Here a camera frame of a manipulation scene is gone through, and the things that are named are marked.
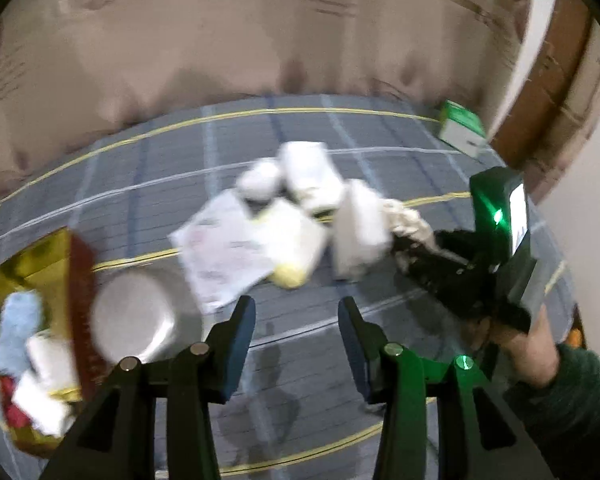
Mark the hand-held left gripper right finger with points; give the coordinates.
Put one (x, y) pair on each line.
(355, 355)

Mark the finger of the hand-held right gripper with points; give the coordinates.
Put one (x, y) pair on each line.
(445, 280)
(457, 246)

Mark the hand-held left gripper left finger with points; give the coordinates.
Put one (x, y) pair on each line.
(237, 355)

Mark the cream cloth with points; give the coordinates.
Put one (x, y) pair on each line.
(410, 222)

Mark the white sponge block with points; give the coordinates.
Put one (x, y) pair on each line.
(357, 230)

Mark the white floral printed packet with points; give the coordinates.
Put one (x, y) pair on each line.
(215, 255)

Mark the white pad with yellow edge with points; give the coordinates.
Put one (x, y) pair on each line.
(290, 240)

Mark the red and gold tin box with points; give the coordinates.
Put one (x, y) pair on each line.
(80, 300)

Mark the white cloth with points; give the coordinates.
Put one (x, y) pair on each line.
(307, 170)

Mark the red and white cloth bag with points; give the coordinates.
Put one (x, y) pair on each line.
(35, 402)

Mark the light blue towel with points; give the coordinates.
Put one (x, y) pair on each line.
(17, 325)

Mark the person's right forearm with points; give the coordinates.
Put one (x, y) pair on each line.
(570, 400)

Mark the person's right hand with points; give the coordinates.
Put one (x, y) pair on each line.
(475, 335)

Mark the stainless steel bowl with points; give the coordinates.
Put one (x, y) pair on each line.
(130, 315)

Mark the green and white tissue pack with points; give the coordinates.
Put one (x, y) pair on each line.
(460, 127)

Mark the beige leaf printed curtain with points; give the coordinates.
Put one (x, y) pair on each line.
(230, 35)

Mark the brown wooden door frame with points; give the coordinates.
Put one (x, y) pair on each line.
(555, 85)

